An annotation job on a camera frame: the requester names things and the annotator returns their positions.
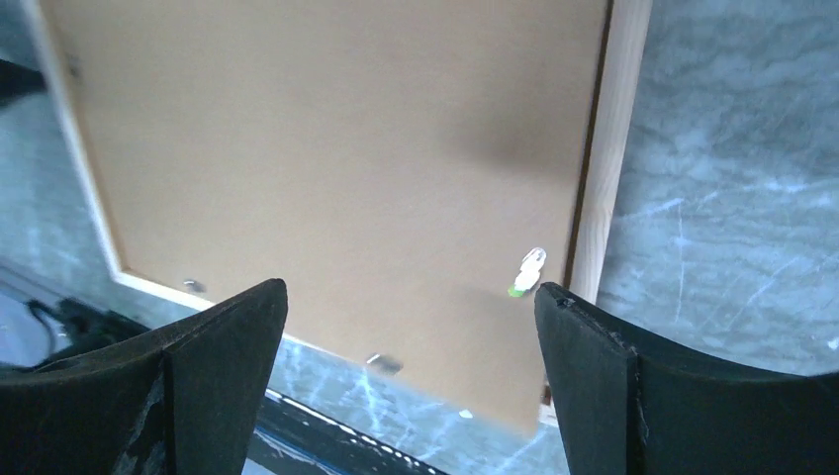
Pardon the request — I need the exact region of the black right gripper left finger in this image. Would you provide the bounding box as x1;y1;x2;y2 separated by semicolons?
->
1;278;288;474

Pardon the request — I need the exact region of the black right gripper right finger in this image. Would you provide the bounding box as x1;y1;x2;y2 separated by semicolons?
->
534;283;838;474

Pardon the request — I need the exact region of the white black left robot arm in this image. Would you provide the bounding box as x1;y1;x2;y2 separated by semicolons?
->
1;59;144;383

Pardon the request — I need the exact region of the light wooden picture frame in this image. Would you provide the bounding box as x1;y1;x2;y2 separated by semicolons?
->
19;0;655;430

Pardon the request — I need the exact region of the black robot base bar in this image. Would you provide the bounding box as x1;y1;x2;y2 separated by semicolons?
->
247;389;443;475

